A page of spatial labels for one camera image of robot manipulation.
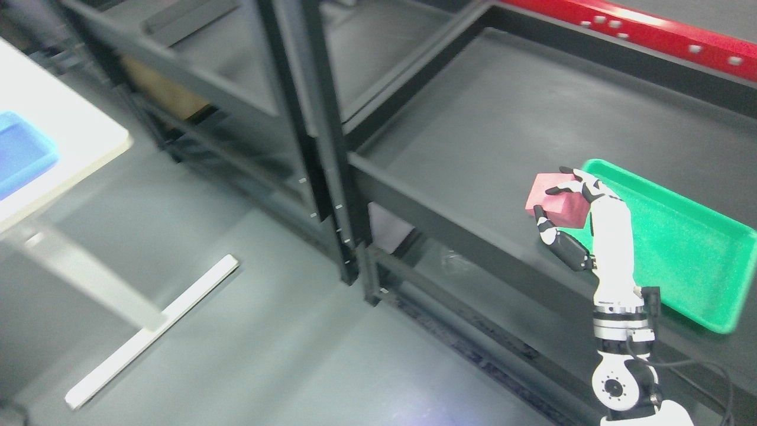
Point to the pink block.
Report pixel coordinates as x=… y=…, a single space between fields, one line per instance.
x=565 y=209

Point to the black shelf rack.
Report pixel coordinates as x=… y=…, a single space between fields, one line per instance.
x=238 y=55
x=439 y=147

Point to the black right shelf rack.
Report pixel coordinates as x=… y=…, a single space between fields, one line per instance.
x=439 y=147

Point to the red metal beam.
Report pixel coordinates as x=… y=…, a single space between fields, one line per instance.
x=705 y=47

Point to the clear plastic bag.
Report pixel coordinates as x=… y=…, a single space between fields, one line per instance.
x=454 y=265

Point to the cardboard box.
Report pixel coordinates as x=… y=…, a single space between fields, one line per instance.
x=172 y=96

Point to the green tray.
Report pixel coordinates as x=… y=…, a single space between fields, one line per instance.
x=702 y=261

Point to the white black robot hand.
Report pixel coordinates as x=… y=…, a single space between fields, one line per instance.
x=612 y=256

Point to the black left shelf rack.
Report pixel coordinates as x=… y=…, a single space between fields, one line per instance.
x=238 y=55

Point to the blue tray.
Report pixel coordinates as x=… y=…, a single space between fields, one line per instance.
x=26 y=153

